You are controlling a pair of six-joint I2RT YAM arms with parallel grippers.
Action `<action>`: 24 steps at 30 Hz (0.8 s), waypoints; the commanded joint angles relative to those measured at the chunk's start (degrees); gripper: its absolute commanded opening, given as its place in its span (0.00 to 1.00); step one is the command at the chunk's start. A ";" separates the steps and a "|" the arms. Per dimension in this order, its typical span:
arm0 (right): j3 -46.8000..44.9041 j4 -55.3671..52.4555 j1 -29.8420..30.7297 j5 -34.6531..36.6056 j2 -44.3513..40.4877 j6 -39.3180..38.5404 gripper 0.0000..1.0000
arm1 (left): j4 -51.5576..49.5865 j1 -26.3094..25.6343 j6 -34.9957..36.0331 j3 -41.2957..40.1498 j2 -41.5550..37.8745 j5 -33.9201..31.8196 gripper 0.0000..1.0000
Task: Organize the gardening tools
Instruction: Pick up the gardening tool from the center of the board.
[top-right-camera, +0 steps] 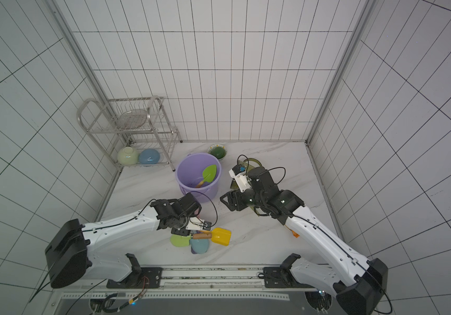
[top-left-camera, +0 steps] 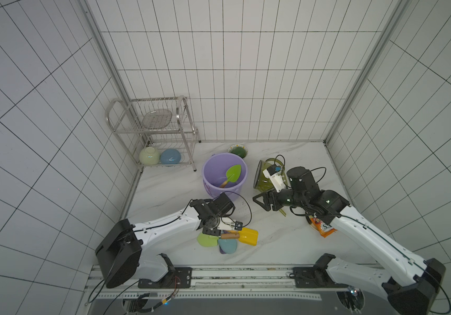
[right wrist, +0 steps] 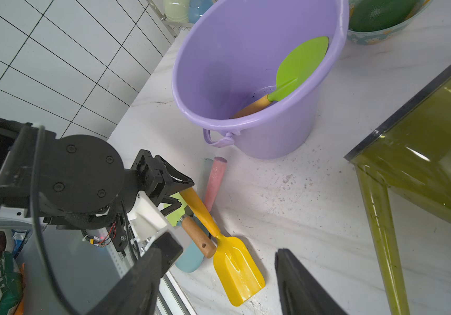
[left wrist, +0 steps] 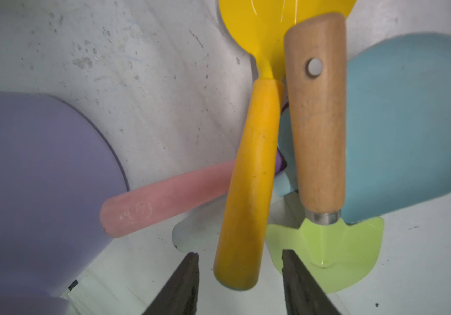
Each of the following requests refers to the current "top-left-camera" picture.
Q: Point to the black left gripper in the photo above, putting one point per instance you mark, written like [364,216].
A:
[208,231]

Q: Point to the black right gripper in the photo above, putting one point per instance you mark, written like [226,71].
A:
[270,198]

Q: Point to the green trowel wooden handle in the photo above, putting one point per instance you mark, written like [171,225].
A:
[208,241]

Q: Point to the teal plastic shovel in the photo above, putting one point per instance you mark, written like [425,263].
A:
[228,246]

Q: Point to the yellow spade orange handle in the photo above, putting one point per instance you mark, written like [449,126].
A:
[248,236]

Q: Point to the green trowel orange handle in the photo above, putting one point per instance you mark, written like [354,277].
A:
[232,175]

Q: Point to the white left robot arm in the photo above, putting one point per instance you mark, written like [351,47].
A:
[128,250]

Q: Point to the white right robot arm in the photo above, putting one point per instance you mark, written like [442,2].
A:
[406,280]

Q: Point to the green transparent watering can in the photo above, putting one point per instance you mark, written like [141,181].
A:
[261,183]

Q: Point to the purple plastic bucket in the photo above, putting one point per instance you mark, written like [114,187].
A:
[214,174]

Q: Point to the orange candy snack bag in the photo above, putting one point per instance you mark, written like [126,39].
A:
[323,229]

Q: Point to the blue bowl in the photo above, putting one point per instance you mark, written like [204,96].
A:
[170,156]

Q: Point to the pale green bowl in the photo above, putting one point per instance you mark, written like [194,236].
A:
[149,156]

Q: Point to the stainless steel dish rack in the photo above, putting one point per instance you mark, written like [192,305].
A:
[124,121]

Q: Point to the metal strainer dish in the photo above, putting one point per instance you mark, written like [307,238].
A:
[157,119]

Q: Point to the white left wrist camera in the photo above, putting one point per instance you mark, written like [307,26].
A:
[225,223]

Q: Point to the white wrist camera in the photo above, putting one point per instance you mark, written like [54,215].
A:
[274,174]
[225,223]

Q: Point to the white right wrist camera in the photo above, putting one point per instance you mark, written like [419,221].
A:
[274,174]

